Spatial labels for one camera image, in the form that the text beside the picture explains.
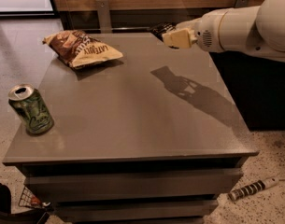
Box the black wire basket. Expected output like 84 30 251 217
18 187 52 210

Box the striped white black tool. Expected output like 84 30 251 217
227 177 279 202

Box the green soda can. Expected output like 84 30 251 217
8 84 54 134

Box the black rxbar chocolate bar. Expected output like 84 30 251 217
148 22 176 41

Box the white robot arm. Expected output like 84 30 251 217
163 0 285 63

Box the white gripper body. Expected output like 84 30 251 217
195 8 229 52

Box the metal bracket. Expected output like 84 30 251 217
234 0 249 8
95 0 112 34

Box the black curved object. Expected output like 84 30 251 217
0 183 50 224

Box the right metal bracket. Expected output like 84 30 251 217
234 0 249 8

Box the grey drawer cabinet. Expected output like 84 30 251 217
4 34 257 224

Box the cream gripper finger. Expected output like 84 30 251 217
163 28 197 49
176 18 200 30

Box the brown chip bag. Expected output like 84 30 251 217
42 30 123 70

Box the left metal bracket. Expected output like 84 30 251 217
95 0 112 34

